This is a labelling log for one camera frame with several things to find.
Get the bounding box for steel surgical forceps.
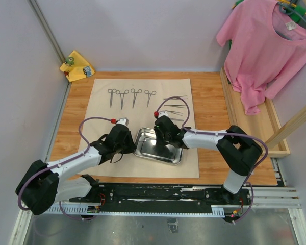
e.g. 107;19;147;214
163;95;188;100

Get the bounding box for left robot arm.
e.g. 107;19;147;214
15;118;136;215

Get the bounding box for beige cloth wrap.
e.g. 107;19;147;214
82;79;199;178

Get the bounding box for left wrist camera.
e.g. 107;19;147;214
110;117;129;127

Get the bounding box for steel surgical scissors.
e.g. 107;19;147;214
107;88;118;108

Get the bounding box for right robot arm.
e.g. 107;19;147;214
154;111;263;204

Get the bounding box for wooden pole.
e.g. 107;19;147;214
266;105;306;149

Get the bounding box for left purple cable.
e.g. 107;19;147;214
17;116;118;222

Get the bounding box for steel hemostat clamp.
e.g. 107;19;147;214
130;88;142;108

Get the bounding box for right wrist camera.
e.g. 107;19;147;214
154;111;169;119

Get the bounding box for long steel hemostat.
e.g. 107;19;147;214
144;90;157;108

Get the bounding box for pink t-shirt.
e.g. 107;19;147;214
216;1;306;115

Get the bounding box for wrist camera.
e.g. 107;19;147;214
154;111;169;119
110;117;129;127

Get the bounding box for stainless steel tray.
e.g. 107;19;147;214
134;128;183;166

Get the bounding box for yellow printed cloth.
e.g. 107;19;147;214
60;50;95;82

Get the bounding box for wooden tray frame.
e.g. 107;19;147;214
220;68;282;142

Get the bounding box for green clothes hanger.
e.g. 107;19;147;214
277;1;306;26

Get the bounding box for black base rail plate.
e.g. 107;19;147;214
69;183;251;213

